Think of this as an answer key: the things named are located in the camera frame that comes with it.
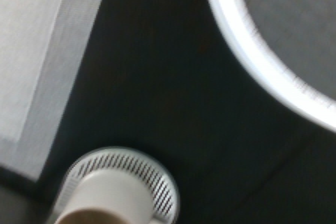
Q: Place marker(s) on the grey pod coffee machine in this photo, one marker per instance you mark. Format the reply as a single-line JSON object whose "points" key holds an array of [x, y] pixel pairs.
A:
{"points": [[130, 161]]}

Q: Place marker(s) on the white ceramic mug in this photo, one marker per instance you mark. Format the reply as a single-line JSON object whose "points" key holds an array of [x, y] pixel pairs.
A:
{"points": [[111, 198]]}

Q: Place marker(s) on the white two-tier round shelf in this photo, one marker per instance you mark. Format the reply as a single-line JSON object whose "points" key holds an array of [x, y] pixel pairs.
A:
{"points": [[282, 39]]}

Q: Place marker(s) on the grey woven placemat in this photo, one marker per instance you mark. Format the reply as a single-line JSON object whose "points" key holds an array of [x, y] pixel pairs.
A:
{"points": [[43, 38]]}

